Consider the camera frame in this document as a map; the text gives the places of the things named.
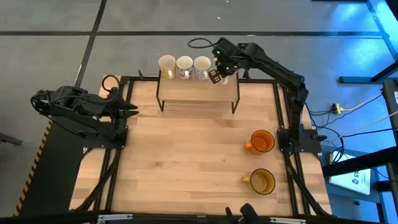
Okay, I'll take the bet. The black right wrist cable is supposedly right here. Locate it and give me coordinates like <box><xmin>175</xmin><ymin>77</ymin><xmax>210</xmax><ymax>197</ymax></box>
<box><xmin>187</xmin><ymin>37</ymin><xmax>218</xmax><ymax>50</ymax></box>

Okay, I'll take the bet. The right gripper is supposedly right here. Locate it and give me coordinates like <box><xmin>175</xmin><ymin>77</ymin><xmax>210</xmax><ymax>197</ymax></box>
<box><xmin>207</xmin><ymin>37</ymin><xmax>241</xmax><ymax>85</ymax></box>

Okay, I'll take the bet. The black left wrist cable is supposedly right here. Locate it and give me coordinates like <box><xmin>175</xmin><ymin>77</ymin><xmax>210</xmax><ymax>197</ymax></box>
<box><xmin>101</xmin><ymin>74</ymin><xmax>121</xmax><ymax>94</ymax></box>

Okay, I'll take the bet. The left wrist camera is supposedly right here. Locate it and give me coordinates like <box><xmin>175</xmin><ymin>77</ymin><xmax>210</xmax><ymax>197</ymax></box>
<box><xmin>108</xmin><ymin>86</ymin><xmax>121</xmax><ymax>101</ymax></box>

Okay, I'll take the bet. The black side table frame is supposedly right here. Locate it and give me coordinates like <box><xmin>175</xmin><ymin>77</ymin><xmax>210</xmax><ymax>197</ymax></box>
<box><xmin>322</xmin><ymin>79</ymin><xmax>398</xmax><ymax>224</ymax></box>

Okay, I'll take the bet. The peach mug with white handle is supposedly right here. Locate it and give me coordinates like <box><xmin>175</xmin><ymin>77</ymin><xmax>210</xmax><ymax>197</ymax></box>
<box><xmin>158</xmin><ymin>54</ymin><xmax>177</xmax><ymax>80</ymax></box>

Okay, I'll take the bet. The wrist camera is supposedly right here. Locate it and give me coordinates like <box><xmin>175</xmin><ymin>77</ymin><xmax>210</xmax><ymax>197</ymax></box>
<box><xmin>212</xmin><ymin>46</ymin><xmax>231</xmax><ymax>68</ymax></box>
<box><xmin>108</xmin><ymin>86</ymin><xmax>121</xmax><ymax>101</ymax></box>

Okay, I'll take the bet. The black platform with hazard stripe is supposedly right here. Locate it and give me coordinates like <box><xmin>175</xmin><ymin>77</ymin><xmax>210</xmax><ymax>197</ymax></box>
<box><xmin>14</xmin><ymin>119</ymin><xmax>94</xmax><ymax>217</ymax></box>

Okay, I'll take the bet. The white floor cable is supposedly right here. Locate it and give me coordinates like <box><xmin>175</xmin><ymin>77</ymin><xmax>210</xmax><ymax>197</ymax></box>
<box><xmin>323</xmin><ymin>110</ymin><xmax>398</xmax><ymax>144</ymax></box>
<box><xmin>341</xmin><ymin>91</ymin><xmax>384</xmax><ymax>113</ymax></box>

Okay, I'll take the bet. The white patterned mug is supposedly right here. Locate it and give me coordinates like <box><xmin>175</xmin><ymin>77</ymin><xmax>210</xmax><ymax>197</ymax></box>
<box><xmin>175</xmin><ymin>55</ymin><xmax>195</xmax><ymax>81</ymax></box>
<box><xmin>193</xmin><ymin>55</ymin><xmax>213</xmax><ymax>82</ymax></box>

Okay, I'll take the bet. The black floor cable bundle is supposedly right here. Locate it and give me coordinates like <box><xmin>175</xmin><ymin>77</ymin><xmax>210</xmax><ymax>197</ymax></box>
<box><xmin>306</xmin><ymin>102</ymin><xmax>398</xmax><ymax>164</ymax></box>

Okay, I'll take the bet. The black desk frame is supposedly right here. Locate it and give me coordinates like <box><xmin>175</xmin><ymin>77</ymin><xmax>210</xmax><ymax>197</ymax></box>
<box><xmin>310</xmin><ymin>0</ymin><xmax>398</xmax><ymax>84</ymax></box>

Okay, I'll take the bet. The black rounded object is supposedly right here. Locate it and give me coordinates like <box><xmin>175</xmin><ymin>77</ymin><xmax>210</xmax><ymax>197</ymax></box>
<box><xmin>224</xmin><ymin>203</ymin><xmax>259</xmax><ymax>224</ymax></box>

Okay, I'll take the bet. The wooden shelf with black legs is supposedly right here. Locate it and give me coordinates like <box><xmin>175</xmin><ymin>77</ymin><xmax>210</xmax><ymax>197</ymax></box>
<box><xmin>155</xmin><ymin>68</ymin><xmax>241</xmax><ymax>114</ymax></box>

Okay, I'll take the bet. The black aluminium table frame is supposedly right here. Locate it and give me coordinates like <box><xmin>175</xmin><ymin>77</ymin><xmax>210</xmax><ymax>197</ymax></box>
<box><xmin>74</xmin><ymin>70</ymin><xmax>332</xmax><ymax>218</ymax></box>

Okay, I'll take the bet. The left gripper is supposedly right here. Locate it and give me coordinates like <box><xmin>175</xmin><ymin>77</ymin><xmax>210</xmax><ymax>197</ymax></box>
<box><xmin>104</xmin><ymin>88</ymin><xmax>140</xmax><ymax>126</ymax></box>

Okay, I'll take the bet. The silver metal bracket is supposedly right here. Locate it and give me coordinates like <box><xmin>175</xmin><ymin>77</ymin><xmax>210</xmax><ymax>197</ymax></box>
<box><xmin>269</xmin><ymin>217</ymin><xmax>307</xmax><ymax>224</ymax></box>
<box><xmin>97</xmin><ymin>213</ymin><xmax>134</xmax><ymax>223</ymax></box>

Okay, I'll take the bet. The amber glass mug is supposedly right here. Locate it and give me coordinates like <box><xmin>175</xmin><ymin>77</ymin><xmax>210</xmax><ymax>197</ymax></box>
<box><xmin>241</xmin><ymin>168</ymin><xmax>276</xmax><ymax>196</ymax></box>

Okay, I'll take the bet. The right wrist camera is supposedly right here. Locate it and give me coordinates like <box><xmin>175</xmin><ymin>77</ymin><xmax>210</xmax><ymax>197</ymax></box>
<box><xmin>212</xmin><ymin>46</ymin><xmax>231</xmax><ymax>68</ymax></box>

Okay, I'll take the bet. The orange mug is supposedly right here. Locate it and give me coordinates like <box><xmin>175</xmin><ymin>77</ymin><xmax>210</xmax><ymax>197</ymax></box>
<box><xmin>243</xmin><ymin>129</ymin><xmax>275</xmax><ymax>156</ymax></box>

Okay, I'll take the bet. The dark grey furniture leg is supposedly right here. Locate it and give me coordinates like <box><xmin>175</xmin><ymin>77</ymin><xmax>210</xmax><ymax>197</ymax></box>
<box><xmin>0</xmin><ymin>132</ymin><xmax>24</xmax><ymax>146</ymax></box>

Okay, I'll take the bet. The white box with blue print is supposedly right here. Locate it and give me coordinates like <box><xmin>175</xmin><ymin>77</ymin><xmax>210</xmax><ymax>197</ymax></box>
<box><xmin>328</xmin><ymin>152</ymin><xmax>373</xmax><ymax>196</ymax></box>

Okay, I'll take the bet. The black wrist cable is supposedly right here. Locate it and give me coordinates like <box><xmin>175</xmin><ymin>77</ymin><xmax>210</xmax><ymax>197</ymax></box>
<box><xmin>101</xmin><ymin>74</ymin><xmax>121</xmax><ymax>94</ymax></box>
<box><xmin>187</xmin><ymin>37</ymin><xmax>218</xmax><ymax>50</ymax></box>

